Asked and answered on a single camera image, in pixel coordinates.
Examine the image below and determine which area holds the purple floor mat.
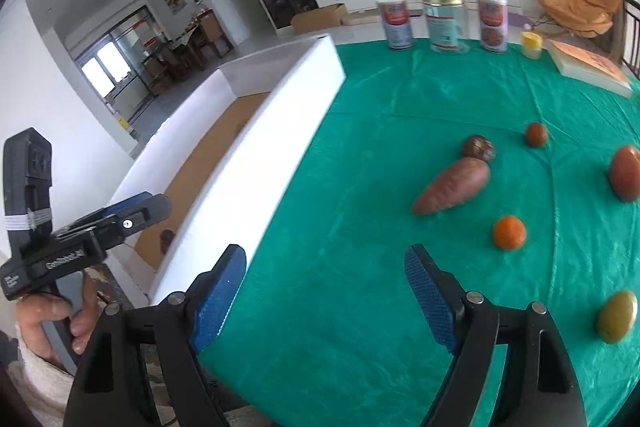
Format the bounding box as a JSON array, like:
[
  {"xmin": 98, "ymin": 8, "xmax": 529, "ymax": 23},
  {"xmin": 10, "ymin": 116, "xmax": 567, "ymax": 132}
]
[{"xmin": 508, "ymin": 11, "xmax": 526, "ymax": 28}]

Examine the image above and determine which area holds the green tablecloth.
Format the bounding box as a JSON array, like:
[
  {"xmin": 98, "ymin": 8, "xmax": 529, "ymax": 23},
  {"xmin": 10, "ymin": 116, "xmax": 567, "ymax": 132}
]
[{"xmin": 200, "ymin": 41, "xmax": 639, "ymax": 426}]

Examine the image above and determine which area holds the brown cardboard box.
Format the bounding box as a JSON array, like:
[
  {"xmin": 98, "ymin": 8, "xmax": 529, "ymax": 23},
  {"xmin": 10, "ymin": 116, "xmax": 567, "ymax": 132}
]
[{"xmin": 291, "ymin": 3, "xmax": 347, "ymax": 35}]

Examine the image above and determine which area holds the red apple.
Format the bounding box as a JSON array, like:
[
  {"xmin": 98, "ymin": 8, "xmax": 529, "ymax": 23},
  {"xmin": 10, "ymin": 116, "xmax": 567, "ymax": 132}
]
[{"xmin": 608, "ymin": 145, "xmax": 640, "ymax": 202}]

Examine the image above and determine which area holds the red label can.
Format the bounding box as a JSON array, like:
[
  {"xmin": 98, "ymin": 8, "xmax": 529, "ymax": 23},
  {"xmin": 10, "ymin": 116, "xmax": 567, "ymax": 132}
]
[
  {"xmin": 477, "ymin": 0, "xmax": 508, "ymax": 53},
  {"xmin": 376, "ymin": 0, "xmax": 414, "ymax": 50}
]

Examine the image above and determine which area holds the right red label can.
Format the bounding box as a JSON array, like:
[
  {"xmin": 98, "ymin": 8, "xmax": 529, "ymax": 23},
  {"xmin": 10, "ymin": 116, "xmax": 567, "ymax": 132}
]
[{"xmin": 477, "ymin": 0, "xmax": 508, "ymax": 53}]

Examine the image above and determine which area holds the orange cushioned chair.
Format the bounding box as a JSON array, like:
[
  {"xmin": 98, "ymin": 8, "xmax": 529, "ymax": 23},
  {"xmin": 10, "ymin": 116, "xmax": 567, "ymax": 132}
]
[{"xmin": 538, "ymin": 0, "xmax": 623, "ymax": 38}]

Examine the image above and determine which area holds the round pet bed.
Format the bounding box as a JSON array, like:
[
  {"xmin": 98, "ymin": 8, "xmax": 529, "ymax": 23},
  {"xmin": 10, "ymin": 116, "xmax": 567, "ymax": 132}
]
[{"xmin": 341, "ymin": 10, "xmax": 381, "ymax": 26}]

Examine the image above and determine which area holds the white cardboard box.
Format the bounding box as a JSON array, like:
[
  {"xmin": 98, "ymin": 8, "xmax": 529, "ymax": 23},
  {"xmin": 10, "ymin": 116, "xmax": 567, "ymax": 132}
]
[{"xmin": 106, "ymin": 32, "xmax": 346, "ymax": 308}]

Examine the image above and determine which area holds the dark brown passion fruit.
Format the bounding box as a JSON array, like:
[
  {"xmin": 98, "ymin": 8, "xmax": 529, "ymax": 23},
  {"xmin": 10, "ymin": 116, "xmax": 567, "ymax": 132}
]
[{"xmin": 461, "ymin": 134, "xmax": 496, "ymax": 164}]

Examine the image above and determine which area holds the small brown round fruit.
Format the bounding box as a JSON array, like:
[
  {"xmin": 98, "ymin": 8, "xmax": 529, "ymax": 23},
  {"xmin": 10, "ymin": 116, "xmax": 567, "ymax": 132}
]
[{"xmin": 525, "ymin": 121, "xmax": 549, "ymax": 148}]

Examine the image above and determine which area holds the white fleece left sleeve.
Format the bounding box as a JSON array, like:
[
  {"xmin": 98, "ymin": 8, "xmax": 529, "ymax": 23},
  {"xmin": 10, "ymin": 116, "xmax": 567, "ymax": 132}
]
[{"xmin": 1, "ymin": 332, "xmax": 74, "ymax": 426}]

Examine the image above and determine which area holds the sweet potato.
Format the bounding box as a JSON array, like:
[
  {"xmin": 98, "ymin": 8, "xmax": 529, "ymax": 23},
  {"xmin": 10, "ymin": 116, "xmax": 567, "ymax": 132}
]
[{"xmin": 411, "ymin": 157, "xmax": 490, "ymax": 215}]

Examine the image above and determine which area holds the orange tangerine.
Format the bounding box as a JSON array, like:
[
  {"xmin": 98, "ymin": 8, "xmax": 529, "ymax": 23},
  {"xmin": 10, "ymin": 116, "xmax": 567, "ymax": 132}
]
[{"xmin": 492, "ymin": 216, "xmax": 527, "ymax": 251}]

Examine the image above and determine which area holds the left red label can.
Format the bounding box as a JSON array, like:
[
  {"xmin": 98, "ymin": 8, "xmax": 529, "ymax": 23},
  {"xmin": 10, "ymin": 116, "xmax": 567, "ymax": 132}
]
[{"xmin": 376, "ymin": 0, "xmax": 414, "ymax": 50}]

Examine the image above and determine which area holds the small yellow lid jar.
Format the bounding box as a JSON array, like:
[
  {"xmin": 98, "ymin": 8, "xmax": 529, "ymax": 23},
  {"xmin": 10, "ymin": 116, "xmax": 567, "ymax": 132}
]
[{"xmin": 521, "ymin": 30, "xmax": 544, "ymax": 60}]

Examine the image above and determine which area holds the yellow green mango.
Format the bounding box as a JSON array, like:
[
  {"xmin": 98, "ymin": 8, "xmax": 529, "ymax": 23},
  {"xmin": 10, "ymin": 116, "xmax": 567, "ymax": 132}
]
[{"xmin": 596, "ymin": 291, "xmax": 639, "ymax": 345}]

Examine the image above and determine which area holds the wooden dining table set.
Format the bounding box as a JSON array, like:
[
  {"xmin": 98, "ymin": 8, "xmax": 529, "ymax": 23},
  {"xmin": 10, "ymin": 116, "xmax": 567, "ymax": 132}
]
[{"xmin": 143, "ymin": 9, "xmax": 234, "ymax": 81}]

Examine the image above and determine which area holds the clear jar gold lid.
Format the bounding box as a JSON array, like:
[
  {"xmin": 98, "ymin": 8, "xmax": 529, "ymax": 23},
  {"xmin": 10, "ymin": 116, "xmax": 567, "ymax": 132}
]
[{"xmin": 421, "ymin": 0, "xmax": 469, "ymax": 53}]

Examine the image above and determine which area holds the person's left hand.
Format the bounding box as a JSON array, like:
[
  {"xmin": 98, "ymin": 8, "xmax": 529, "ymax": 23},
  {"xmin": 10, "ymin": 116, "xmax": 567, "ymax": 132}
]
[{"xmin": 15, "ymin": 277, "xmax": 101, "ymax": 366}]

